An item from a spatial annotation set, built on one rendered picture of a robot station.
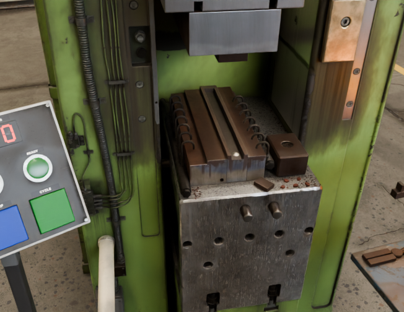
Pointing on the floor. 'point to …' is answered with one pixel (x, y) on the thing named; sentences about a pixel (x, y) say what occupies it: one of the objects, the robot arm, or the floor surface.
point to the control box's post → (18, 282)
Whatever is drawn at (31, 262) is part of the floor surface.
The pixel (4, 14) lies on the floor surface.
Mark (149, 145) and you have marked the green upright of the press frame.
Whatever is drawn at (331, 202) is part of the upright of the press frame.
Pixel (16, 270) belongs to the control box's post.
